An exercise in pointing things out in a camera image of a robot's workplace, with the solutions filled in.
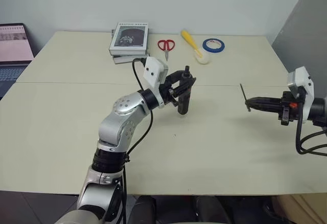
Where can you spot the grey photo cover book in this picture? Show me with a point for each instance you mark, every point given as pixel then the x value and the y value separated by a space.
pixel 130 37

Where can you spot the thin metal screwdriver bit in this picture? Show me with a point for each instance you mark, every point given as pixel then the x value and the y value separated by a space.
pixel 244 96

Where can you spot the black electric screwdriver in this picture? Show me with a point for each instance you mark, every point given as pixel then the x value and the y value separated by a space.
pixel 184 101

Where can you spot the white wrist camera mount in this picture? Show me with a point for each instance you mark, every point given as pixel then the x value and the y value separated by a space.
pixel 153 68
pixel 302 80

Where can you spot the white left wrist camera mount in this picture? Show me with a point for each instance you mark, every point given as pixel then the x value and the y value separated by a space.
pixel 153 68

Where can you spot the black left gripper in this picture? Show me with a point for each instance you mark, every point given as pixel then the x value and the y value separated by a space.
pixel 168 91

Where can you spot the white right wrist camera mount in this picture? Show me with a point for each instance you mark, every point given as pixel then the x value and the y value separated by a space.
pixel 302 80

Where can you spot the open grey laptop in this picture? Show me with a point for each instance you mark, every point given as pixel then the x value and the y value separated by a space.
pixel 12 55

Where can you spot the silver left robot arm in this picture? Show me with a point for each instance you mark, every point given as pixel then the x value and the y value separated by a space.
pixel 120 129

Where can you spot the blue tape roll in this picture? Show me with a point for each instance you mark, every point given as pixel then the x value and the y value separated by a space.
pixel 214 45

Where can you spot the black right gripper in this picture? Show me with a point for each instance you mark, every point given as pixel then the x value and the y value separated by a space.
pixel 288 106

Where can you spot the stack of books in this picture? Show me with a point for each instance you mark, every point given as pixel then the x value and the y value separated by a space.
pixel 125 59

